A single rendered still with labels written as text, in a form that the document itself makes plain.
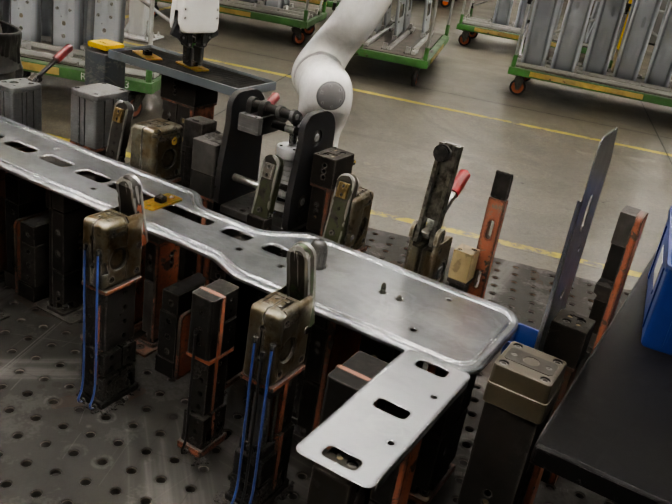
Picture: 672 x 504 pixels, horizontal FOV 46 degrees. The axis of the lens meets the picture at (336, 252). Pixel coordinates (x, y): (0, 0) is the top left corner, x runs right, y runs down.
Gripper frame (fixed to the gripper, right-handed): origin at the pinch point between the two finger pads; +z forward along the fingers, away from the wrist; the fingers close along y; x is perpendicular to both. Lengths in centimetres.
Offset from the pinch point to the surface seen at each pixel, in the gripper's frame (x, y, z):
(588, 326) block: 107, 9, 11
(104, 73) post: -20.1, 10.1, 8.8
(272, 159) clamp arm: 42.0, 10.6, 8.8
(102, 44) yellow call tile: -22.1, 9.7, 2.5
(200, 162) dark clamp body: 24.0, 13.4, 15.2
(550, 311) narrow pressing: 104, 15, 8
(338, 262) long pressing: 66, 14, 19
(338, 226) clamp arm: 57, 7, 17
